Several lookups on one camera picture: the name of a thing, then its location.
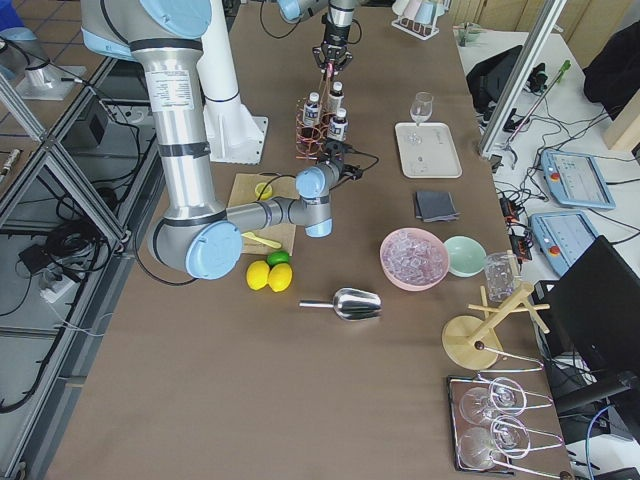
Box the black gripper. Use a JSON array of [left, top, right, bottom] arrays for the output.
[[312, 13, 353, 73]]

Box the tea bottle one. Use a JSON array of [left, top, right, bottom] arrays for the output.
[[302, 91, 320, 127]]

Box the copper wire bottle basket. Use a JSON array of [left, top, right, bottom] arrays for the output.
[[296, 78, 347, 160]]

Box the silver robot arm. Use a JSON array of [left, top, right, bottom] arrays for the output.
[[81, 1, 344, 280], [278, 0, 361, 80]]

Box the tea bottle two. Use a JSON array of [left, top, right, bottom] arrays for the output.
[[326, 107, 348, 142]]

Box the white cup rack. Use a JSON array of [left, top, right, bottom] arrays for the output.
[[392, 0, 447, 40]]

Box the standing wine glass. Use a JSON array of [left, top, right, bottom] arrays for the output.
[[408, 92, 434, 145]]

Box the cream rabbit tray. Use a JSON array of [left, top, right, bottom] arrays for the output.
[[395, 122, 462, 179]]

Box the half lemon slice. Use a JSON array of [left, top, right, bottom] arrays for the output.
[[254, 182, 273, 201]]

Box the black backpack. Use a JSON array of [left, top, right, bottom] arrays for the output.
[[466, 45, 523, 113]]

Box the wooden cutting board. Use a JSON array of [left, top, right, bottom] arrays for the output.
[[227, 173, 298, 255]]

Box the grey folded cloth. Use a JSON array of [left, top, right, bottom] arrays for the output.
[[414, 190, 459, 223]]

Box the yellow plastic knife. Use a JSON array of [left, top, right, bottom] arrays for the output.
[[242, 232, 282, 250]]

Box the green lime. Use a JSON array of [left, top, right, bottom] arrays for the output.
[[266, 250, 290, 267]]

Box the pink bowl with ice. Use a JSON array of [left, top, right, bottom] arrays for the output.
[[379, 228, 450, 292]]

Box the yellow lemon right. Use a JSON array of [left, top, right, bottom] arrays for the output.
[[267, 263, 293, 292]]

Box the yellow lemon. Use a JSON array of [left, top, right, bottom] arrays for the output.
[[245, 260, 270, 290], [267, 263, 293, 292]]

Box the yellow lemon left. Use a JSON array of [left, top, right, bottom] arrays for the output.
[[245, 260, 270, 290]]

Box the green ceramic bowl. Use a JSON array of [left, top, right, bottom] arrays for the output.
[[444, 236, 486, 278]]

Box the metal ice scoop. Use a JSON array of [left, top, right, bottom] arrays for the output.
[[298, 287, 382, 322]]

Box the upper blue teach pendant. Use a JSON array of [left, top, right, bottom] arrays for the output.
[[540, 149, 616, 210]]

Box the blue teach pendant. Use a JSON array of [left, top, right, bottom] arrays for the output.
[[540, 149, 616, 210], [529, 210, 599, 276]]

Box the glass mug on stand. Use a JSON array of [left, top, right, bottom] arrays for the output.
[[484, 251, 520, 302]]

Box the lower blue teach pendant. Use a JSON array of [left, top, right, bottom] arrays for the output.
[[529, 210, 599, 276]]

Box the wooden glass tree stand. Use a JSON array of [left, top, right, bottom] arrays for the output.
[[442, 281, 550, 371]]

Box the lying wine glass upper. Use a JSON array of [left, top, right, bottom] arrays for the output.
[[459, 377, 554, 420]]

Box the lying wine glass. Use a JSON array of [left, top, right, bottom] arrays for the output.
[[457, 415, 566, 471], [459, 377, 554, 420]]

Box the black drying tray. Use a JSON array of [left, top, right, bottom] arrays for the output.
[[446, 376, 515, 478]]

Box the black monitor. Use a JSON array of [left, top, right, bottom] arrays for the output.
[[546, 236, 639, 421]]

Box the lying wine glass lower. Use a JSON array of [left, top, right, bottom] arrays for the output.
[[457, 415, 566, 471]]

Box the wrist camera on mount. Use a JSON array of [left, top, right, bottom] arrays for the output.
[[319, 140, 363, 181]]

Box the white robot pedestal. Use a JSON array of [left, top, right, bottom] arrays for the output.
[[197, 1, 268, 165]]

